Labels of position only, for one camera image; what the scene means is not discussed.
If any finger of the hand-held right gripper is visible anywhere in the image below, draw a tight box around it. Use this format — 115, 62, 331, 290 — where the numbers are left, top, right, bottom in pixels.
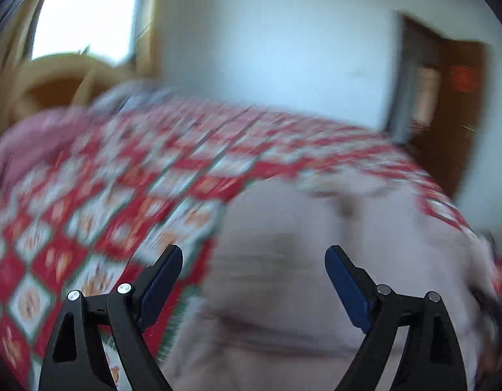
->
473, 289, 502, 335

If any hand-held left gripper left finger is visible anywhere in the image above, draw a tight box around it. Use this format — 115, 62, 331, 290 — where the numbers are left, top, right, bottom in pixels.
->
38, 245, 183, 391

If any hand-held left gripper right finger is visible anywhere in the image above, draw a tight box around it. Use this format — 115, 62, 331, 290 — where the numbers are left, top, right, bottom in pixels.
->
324, 245, 467, 391

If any pale pink puffer jacket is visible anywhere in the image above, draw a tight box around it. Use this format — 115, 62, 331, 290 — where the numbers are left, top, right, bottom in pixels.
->
153, 177, 502, 391

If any red checkered printed quilt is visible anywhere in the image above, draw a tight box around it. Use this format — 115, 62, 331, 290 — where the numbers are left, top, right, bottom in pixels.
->
0, 92, 502, 391

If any brown wooden door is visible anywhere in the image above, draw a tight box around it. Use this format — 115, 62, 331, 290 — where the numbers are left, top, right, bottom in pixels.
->
409, 40, 488, 212

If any wooden headboard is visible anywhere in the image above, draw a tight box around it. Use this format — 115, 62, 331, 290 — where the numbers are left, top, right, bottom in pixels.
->
12, 55, 113, 119

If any beige curtain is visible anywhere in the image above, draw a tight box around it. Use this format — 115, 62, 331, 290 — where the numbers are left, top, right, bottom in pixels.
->
0, 0, 48, 131

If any window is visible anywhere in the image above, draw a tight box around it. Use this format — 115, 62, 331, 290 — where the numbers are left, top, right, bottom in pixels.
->
31, 0, 148, 64

